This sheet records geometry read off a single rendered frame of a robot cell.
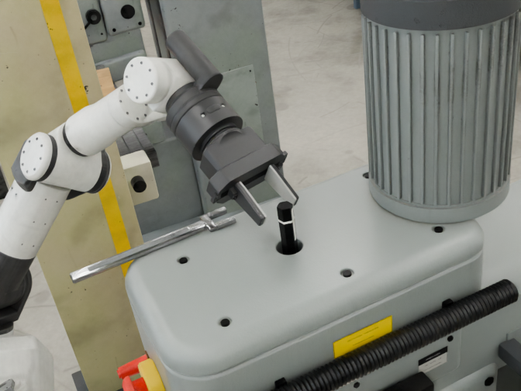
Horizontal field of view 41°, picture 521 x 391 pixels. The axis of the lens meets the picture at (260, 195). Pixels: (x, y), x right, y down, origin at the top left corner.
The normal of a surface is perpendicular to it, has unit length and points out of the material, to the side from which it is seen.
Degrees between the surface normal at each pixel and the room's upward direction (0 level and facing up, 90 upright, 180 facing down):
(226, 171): 30
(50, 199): 100
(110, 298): 90
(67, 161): 79
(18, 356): 59
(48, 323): 0
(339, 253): 0
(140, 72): 65
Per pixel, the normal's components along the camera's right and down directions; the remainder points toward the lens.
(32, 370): 0.55, -0.17
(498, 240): -0.13, -0.83
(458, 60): 0.01, 0.55
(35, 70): 0.43, 0.45
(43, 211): 0.58, 0.53
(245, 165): 0.21, -0.54
